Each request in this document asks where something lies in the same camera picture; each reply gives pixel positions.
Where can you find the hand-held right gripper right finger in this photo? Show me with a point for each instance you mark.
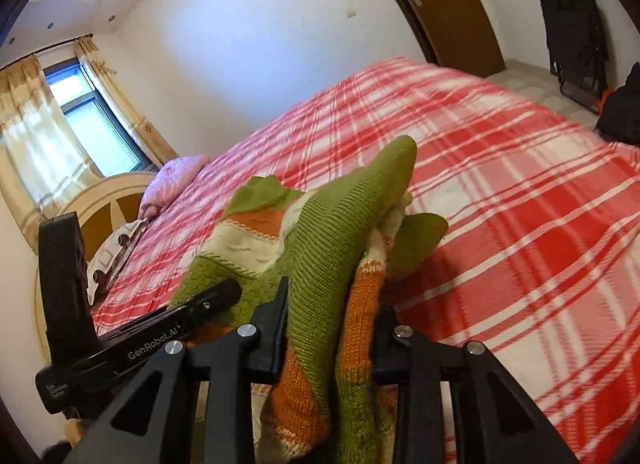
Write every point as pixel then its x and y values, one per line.
pixel 387 354

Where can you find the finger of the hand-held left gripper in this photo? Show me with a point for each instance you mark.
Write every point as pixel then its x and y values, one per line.
pixel 215 299

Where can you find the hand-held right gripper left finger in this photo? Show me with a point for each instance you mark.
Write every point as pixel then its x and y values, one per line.
pixel 270 344

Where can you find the green knitted sweater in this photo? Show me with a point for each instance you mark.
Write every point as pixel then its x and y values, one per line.
pixel 325 244

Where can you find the grey patterned pillow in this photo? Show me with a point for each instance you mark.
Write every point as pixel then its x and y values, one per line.
pixel 112 254

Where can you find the cream wooden headboard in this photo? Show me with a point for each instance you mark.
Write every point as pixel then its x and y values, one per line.
pixel 100 204

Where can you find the pink folded quilt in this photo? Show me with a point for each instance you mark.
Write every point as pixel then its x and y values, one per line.
pixel 170 179

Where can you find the wide beige patterned curtain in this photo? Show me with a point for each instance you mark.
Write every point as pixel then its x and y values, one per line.
pixel 35 154

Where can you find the dark framed window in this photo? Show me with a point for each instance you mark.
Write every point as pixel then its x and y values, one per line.
pixel 95 119

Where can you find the red plaid bed sheet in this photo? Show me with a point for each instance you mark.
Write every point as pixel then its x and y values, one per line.
pixel 500 194

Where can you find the narrow beige patterned curtain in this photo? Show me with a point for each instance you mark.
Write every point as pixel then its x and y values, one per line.
pixel 125 104

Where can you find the dark curtain rod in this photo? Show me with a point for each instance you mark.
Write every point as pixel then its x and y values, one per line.
pixel 45 50

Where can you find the brown wooden door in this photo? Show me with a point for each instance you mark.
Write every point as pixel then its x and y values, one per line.
pixel 450 4

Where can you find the black folded bag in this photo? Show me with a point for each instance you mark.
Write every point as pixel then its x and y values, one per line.
pixel 570 34

